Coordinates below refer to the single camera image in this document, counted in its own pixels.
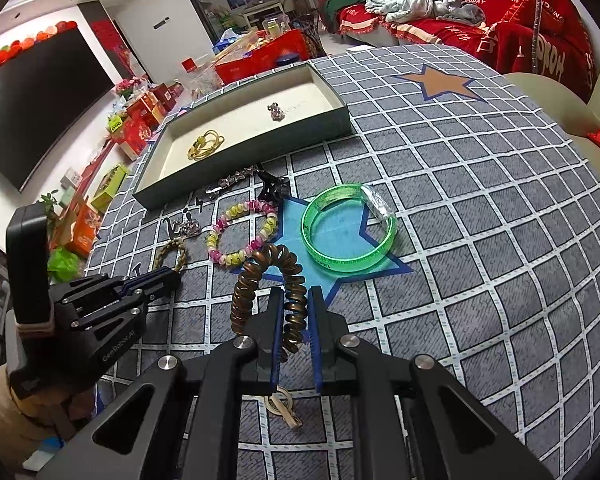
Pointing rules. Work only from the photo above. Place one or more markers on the row of red paper balls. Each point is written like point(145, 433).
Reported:
point(15, 45)

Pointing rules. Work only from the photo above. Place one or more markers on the person's left forearm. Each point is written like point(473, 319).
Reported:
point(0, 410)

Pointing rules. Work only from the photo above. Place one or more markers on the beige chair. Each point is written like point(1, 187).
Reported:
point(545, 92)

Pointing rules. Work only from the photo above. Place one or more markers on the thin metal pole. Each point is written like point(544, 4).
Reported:
point(536, 20)

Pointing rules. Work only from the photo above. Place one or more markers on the small silver charm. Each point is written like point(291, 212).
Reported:
point(276, 111)

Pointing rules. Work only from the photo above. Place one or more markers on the green tray with cream lining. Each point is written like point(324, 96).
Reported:
point(260, 110)

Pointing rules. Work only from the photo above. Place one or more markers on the green gift box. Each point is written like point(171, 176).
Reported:
point(111, 185)

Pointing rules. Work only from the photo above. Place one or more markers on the white side table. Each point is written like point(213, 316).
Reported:
point(262, 7)

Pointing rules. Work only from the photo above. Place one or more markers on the wooden rabbit hair clip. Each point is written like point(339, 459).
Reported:
point(290, 417)

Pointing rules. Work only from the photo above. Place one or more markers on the green plastic bag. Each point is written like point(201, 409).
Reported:
point(62, 265)

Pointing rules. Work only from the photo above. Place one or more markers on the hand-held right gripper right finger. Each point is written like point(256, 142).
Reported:
point(316, 342)

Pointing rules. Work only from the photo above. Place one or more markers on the black claw hair clip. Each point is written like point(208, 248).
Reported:
point(270, 186)

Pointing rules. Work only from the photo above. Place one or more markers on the red storage box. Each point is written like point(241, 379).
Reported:
point(260, 62)

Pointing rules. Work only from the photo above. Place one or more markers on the orange gift box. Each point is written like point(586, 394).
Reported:
point(82, 227)

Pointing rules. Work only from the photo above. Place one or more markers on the green translucent bangle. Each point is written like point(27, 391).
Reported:
point(340, 263)

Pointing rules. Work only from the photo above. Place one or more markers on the silver crown hair clip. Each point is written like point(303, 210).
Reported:
point(190, 229)

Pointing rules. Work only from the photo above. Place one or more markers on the dark green cloth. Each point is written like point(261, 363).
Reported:
point(340, 7)

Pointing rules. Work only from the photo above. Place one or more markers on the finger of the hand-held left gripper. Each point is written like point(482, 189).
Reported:
point(155, 290)
point(147, 278)

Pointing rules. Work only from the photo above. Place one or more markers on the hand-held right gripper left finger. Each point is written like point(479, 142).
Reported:
point(278, 332)

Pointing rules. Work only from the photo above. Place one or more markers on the grey checked tablecloth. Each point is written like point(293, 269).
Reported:
point(480, 210)

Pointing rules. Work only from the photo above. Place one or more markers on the silver rhinestone hair clip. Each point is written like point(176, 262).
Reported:
point(230, 180)

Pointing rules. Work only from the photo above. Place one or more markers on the red gift box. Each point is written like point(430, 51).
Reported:
point(137, 132)

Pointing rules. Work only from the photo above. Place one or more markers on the pile of pale clothes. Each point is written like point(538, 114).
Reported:
point(410, 2)

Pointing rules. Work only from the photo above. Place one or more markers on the small potted plant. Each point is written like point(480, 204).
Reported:
point(47, 205)

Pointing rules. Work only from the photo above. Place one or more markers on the pink flower bouquet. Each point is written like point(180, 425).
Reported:
point(127, 87)

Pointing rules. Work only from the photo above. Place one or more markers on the black television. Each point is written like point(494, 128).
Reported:
point(35, 105)

